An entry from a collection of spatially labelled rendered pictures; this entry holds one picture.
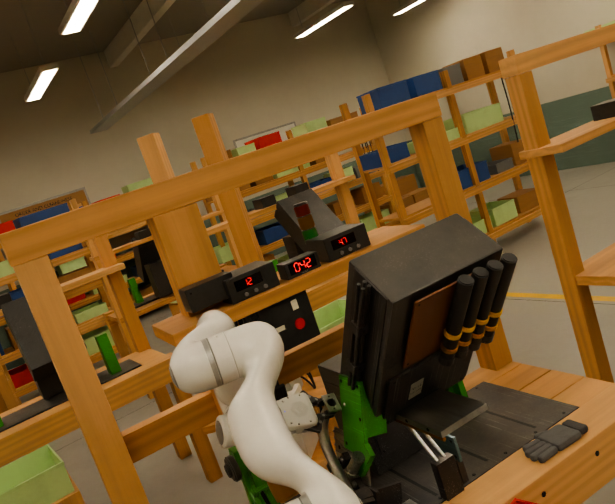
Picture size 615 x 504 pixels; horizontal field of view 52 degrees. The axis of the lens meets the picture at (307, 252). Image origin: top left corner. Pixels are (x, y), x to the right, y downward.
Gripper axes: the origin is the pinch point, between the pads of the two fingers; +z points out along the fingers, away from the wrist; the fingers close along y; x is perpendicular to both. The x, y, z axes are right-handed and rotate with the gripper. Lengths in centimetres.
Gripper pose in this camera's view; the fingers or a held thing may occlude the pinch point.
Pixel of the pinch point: (326, 407)
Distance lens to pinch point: 181.8
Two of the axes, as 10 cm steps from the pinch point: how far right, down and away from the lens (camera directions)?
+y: -3.8, -7.0, 6.0
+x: -2.6, 7.1, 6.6
